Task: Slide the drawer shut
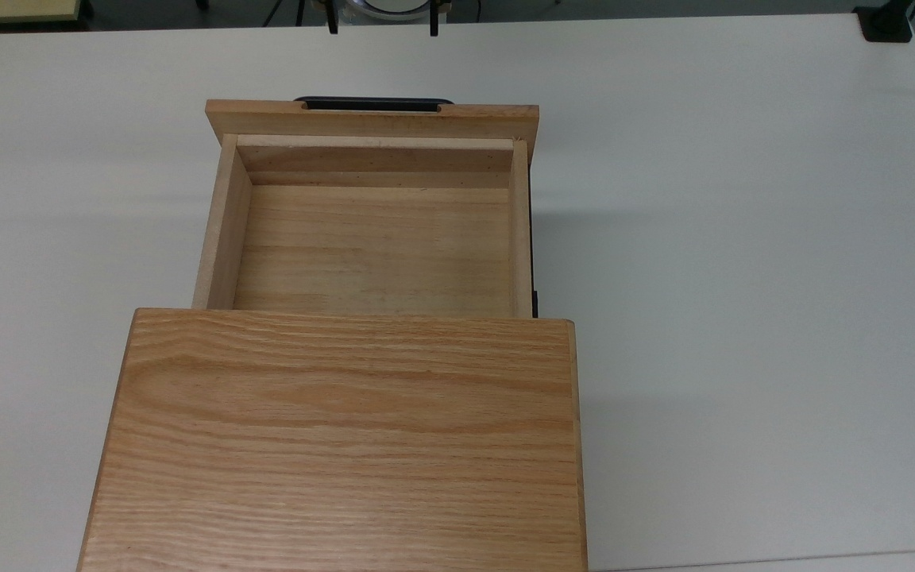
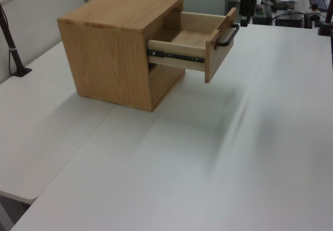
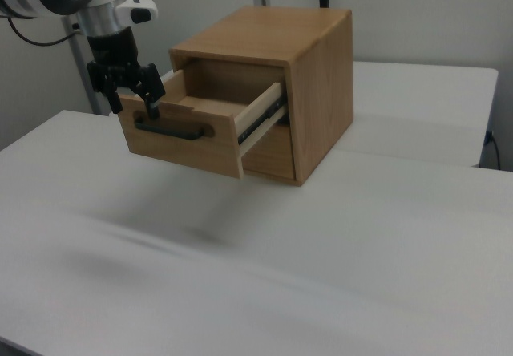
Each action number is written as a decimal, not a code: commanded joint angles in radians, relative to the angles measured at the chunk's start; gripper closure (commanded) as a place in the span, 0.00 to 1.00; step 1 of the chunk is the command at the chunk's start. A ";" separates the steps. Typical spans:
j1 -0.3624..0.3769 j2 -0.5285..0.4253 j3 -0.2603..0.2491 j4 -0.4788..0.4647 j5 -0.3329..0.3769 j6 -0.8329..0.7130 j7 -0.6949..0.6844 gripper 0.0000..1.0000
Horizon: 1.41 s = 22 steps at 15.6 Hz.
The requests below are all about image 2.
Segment black clamp stand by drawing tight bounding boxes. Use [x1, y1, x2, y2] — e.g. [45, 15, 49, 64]
[316, 0, 333, 36]

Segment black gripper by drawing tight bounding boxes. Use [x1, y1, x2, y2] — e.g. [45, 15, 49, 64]
[239, 0, 259, 27]

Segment black electronics box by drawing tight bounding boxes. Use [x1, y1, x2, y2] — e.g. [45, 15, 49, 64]
[276, 12, 305, 28]

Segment light wooden cabinet box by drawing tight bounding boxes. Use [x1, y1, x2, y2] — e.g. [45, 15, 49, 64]
[57, 0, 186, 112]

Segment black camera pole with base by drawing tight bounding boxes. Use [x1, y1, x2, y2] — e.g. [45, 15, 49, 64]
[0, 3, 33, 77]

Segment black metal drawer handle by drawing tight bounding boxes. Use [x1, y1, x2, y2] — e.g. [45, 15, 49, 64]
[217, 23, 240, 47]

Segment wooden drawer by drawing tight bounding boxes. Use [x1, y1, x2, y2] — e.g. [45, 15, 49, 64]
[147, 7, 238, 84]

